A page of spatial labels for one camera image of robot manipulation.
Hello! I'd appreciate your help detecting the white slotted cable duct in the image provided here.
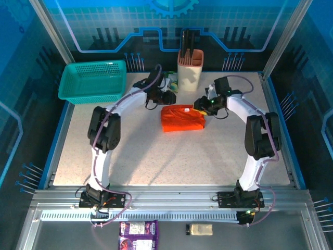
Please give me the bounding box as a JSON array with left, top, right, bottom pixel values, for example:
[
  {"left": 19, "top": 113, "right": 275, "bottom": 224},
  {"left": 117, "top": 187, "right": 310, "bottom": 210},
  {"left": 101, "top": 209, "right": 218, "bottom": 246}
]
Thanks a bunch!
[{"left": 40, "top": 210, "right": 240, "bottom": 222}]

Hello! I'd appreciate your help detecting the purple snack packet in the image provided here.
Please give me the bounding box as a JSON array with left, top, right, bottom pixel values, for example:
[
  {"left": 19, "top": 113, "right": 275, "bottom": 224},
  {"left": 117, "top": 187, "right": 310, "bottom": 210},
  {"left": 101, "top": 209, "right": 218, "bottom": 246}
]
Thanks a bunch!
[{"left": 118, "top": 220, "right": 159, "bottom": 250}]

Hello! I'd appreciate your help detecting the green snack packet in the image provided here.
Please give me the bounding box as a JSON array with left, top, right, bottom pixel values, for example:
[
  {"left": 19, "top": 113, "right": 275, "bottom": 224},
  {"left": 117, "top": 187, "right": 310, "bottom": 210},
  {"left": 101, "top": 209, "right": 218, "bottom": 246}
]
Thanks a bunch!
[{"left": 166, "top": 71, "right": 180, "bottom": 93}]

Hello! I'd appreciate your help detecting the orange t-shirt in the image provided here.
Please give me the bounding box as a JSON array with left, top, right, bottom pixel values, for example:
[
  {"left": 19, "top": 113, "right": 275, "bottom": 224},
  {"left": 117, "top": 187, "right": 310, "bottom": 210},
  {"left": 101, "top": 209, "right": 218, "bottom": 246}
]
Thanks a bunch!
[{"left": 160, "top": 104, "right": 206, "bottom": 133}]

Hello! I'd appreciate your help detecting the teal plastic basket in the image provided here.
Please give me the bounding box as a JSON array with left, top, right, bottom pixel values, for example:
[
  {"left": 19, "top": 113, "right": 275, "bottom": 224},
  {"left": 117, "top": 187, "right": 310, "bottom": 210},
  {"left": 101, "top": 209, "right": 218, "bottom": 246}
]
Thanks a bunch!
[{"left": 58, "top": 59, "right": 127, "bottom": 105}]

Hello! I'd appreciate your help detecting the blue table edge strip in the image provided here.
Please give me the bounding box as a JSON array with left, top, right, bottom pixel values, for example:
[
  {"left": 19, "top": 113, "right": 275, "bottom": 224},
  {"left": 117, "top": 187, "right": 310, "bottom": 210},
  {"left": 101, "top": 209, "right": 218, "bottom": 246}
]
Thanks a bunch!
[{"left": 38, "top": 98, "right": 71, "bottom": 190}]

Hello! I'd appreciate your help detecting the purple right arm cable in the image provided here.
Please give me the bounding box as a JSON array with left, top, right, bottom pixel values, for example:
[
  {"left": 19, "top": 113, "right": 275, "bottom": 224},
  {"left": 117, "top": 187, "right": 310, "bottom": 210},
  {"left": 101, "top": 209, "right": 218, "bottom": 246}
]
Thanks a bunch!
[{"left": 225, "top": 74, "right": 280, "bottom": 228}]

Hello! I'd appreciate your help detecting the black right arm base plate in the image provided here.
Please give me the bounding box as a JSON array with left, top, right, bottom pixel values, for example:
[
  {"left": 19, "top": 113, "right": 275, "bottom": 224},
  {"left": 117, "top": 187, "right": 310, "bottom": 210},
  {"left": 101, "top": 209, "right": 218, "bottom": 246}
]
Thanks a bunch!
[{"left": 217, "top": 191, "right": 265, "bottom": 209}]

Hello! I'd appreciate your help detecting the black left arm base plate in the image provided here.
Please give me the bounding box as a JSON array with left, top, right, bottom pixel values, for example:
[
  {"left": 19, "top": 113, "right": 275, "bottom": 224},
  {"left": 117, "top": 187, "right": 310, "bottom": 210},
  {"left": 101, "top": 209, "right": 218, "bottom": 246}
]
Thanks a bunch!
[{"left": 79, "top": 191, "right": 127, "bottom": 209}]

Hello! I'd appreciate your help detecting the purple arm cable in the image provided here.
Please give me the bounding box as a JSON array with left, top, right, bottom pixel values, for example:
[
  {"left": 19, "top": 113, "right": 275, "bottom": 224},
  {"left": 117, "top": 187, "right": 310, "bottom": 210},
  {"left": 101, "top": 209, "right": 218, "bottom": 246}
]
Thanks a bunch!
[
  {"left": 225, "top": 74, "right": 280, "bottom": 228},
  {"left": 89, "top": 64, "right": 162, "bottom": 229}
]

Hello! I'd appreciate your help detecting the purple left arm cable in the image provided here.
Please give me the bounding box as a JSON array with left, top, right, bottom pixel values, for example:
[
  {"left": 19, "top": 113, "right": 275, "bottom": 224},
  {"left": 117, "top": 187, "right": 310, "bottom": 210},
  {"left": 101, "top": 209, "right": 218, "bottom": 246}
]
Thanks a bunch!
[{"left": 89, "top": 64, "right": 162, "bottom": 229}]

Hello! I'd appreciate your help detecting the beige knife block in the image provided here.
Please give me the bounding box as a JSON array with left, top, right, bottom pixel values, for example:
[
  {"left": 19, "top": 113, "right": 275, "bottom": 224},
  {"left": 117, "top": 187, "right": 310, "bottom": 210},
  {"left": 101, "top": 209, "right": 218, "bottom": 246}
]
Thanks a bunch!
[{"left": 177, "top": 48, "right": 204, "bottom": 92}]

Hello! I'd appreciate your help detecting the beige wrapped bar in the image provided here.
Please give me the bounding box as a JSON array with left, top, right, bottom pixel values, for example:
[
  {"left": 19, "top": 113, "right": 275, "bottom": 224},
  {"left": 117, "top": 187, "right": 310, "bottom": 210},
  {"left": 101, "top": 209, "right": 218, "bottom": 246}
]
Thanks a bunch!
[{"left": 186, "top": 223, "right": 213, "bottom": 236}]

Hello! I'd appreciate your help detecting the black knife handle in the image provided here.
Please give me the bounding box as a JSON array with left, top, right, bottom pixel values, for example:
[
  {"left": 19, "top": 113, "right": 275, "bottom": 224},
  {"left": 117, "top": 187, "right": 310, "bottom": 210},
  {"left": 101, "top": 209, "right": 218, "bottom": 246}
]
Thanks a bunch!
[
  {"left": 181, "top": 30, "right": 190, "bottom": 58},
  {"left": 189, "top": 31, "right": 196, "bottom": 57}
]

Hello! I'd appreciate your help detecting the aluminium cell frame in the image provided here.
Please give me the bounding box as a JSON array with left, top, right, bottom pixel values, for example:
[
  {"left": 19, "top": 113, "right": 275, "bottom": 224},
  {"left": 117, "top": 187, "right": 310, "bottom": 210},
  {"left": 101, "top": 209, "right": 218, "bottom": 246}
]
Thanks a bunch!
[{"left": 15, "top": 0, "right": 331, "bottom": 250}]

